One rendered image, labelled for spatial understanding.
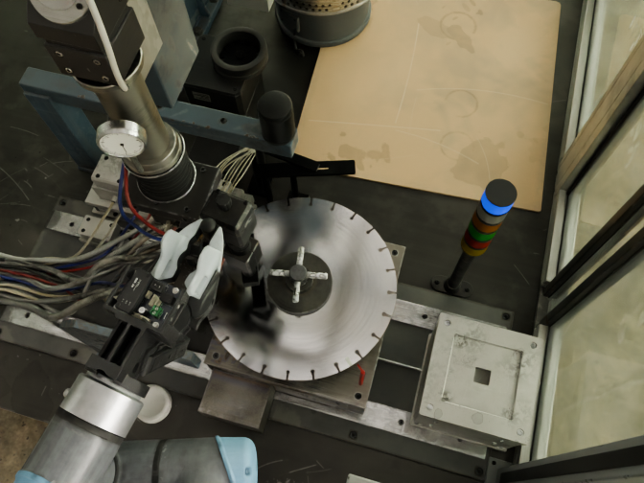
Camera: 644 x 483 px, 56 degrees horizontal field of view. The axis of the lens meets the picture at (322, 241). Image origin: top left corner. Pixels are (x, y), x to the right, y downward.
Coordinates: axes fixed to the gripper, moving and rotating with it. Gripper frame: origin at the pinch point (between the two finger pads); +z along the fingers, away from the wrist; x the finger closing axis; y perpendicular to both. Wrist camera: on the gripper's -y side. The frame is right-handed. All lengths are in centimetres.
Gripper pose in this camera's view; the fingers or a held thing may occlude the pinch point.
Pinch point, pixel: (207, 235)
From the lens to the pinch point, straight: 75.9
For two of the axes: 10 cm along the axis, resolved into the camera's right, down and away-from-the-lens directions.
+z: 4.1, -8.4, 3.5
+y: 0.0, -3.8, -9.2
